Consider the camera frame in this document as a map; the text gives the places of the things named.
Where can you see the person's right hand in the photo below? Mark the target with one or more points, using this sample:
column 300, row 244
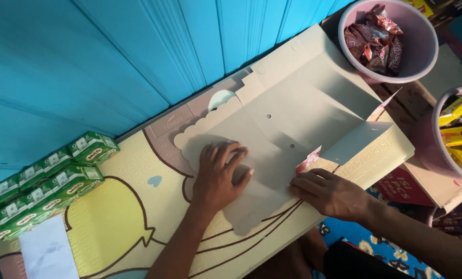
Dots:
column 331, row 195

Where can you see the person's left hand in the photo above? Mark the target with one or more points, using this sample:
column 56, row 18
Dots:
column 215, row 182

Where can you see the person's right fingers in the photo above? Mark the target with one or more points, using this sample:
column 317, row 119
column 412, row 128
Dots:
column 304, row 186

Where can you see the grey cardboard box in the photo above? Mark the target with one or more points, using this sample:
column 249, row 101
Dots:
column 293, row 116

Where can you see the person's bare leg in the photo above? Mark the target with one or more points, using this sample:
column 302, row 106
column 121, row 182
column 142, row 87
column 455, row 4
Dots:
column 293, row 259

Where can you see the person's black shorts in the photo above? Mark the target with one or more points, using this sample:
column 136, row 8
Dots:
column 355, row 265

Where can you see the red printed carton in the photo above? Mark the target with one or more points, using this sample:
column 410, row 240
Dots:
column 403, row 190

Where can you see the brown cardboard carton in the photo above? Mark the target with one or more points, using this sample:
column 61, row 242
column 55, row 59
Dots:
column 424, row 162

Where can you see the pink plastic bucket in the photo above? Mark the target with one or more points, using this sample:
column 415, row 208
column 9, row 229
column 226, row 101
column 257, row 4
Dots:
column 419, row 46
column 438, row 128

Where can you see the heap of dark snack sticks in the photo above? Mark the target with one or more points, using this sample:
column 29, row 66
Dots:
column 457, row 224

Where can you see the pile of brown snack packets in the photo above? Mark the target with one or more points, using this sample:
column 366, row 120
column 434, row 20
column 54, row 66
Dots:
column 374, row 42

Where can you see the pile of yellow snack packets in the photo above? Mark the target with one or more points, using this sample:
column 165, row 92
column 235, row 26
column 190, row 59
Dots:
column 461, row 135

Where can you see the yellow cartoon foam play mat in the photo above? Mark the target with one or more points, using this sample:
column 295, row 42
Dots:
column 118, row 201

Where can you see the yellow snack packet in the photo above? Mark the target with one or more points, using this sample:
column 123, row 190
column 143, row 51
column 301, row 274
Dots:
column 421, row 6

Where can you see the row of green drink cartons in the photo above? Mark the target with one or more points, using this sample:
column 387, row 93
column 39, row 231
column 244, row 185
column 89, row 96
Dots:
column 41, row 193

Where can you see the white paper sheet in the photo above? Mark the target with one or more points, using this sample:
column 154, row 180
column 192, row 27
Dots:
column 47, row 250

